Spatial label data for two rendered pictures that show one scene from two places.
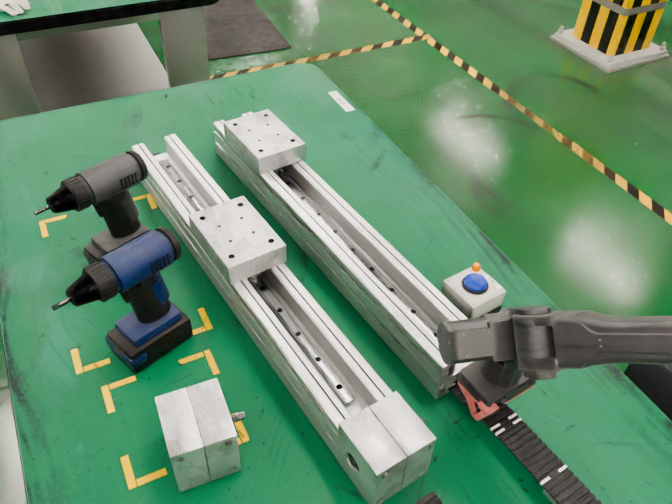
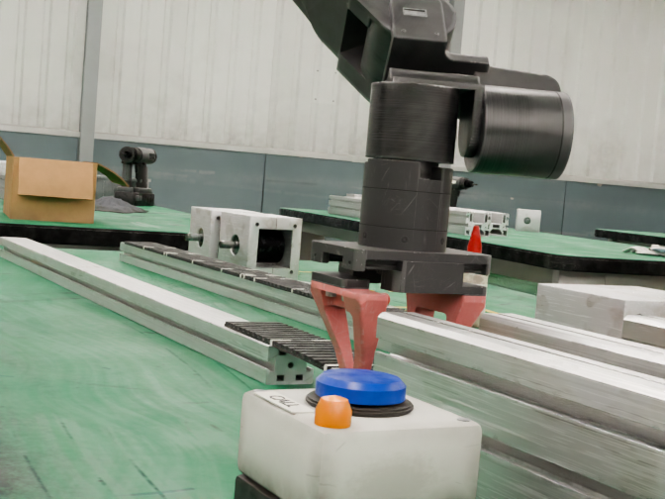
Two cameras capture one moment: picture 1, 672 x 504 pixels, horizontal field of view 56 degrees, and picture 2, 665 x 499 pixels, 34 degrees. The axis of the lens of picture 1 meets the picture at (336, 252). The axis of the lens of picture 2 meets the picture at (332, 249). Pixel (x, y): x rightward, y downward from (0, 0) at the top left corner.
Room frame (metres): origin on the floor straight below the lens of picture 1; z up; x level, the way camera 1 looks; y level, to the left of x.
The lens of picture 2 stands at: (1.25, -0.21, 0.94)
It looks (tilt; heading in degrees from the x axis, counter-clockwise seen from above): 4 degrees down; 186
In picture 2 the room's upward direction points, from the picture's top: 5 degrees clockwise
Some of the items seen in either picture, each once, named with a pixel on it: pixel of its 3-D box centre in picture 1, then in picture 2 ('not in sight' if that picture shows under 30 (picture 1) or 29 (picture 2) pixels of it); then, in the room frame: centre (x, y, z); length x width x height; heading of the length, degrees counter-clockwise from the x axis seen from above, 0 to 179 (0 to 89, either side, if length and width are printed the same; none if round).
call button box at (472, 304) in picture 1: (468, 298); (370, 467); (0.78, -0.24, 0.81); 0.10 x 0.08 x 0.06; 125
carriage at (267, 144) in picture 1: (264, 145); not in sight; (1.14, 0.16, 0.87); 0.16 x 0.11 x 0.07; 35
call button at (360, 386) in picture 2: (475, 283); (359, 396); (0.78, -0.25, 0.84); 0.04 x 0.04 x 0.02
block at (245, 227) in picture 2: not in sight; (251, 245); (-0.38, -0.51, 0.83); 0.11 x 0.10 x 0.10; 128
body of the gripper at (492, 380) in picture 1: (503, 362); (404, 219); (0.56, -0.24, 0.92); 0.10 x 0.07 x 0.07; 125
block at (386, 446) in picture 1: (391, 444); (613, 357); (0.47, -0.09, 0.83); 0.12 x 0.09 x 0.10; 125
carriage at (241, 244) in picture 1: (237, 243); not in sight; (0.83, 0.18, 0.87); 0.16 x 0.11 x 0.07; 35
